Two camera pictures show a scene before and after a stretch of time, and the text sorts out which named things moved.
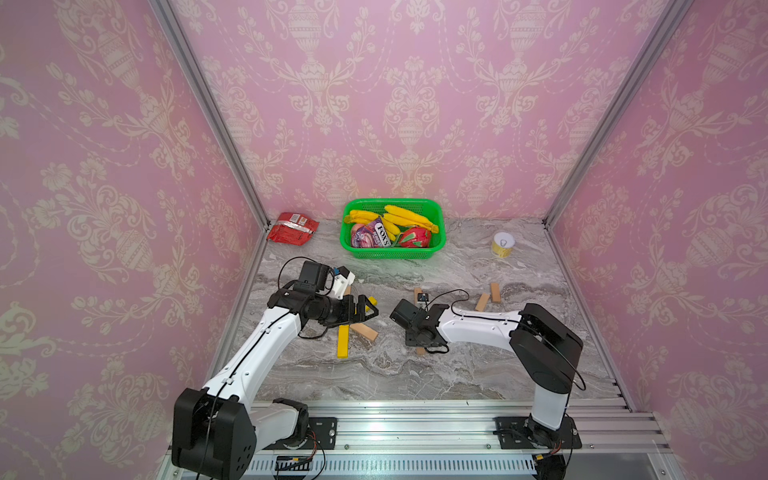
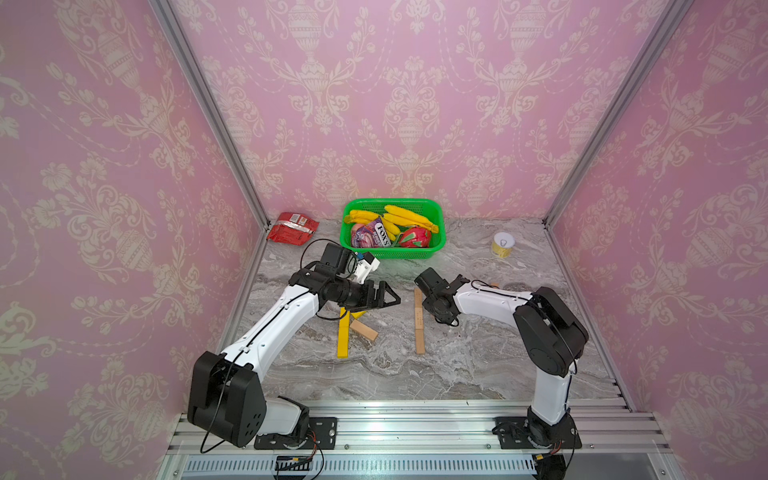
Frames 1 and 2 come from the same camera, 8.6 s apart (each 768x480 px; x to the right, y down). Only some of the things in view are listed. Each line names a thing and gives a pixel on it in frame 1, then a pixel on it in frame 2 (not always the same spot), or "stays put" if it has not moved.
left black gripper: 351,316 → 370,300
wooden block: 365,330 stays put
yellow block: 343,342 stays put
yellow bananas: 403,215 stays put
